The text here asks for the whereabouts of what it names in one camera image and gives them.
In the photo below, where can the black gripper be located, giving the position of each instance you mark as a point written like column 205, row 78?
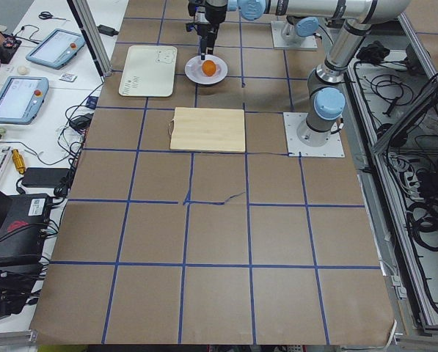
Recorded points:
column 212, row 21

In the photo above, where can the orange fruit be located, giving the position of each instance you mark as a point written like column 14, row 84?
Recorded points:
column 209, row 68

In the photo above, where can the white round plate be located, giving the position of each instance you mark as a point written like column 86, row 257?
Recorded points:
column 194, row 72

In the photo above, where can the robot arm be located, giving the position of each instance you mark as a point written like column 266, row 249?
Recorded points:
column 299, row 27
column 358, row 16

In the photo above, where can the cream bear tray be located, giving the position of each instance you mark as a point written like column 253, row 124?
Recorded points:
column 149, row 71

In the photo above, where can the wooden cutting board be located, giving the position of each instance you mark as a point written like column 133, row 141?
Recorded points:
column 210, row 130

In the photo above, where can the black power adapter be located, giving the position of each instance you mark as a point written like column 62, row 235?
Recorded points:
column 107, row 30

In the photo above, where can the small card box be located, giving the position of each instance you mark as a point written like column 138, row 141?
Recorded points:
column 68, row 77

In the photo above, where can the upper blue teach pendant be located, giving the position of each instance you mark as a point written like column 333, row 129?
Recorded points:
column 57, row 49

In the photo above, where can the blue teach pendant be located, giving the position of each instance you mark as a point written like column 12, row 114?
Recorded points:
column 21, row 99
column 57, row 49

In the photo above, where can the black scissors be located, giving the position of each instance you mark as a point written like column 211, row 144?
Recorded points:
column 46, row 15

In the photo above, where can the white round ball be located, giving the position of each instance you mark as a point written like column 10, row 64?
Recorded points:
column 22, row 70

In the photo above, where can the lower blue teach pendant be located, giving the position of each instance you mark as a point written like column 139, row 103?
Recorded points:
column 21, row 99

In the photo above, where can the gold metal cylinder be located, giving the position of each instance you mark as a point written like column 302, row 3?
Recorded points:
column 18, row 162

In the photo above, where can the black electronics box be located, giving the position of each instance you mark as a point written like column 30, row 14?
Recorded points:
column 25, row 217

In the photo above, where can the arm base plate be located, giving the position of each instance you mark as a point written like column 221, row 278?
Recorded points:
column 304, row 142
column 300, row 44

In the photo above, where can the aluminium frame post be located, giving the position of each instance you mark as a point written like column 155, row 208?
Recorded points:
column 86, row 23

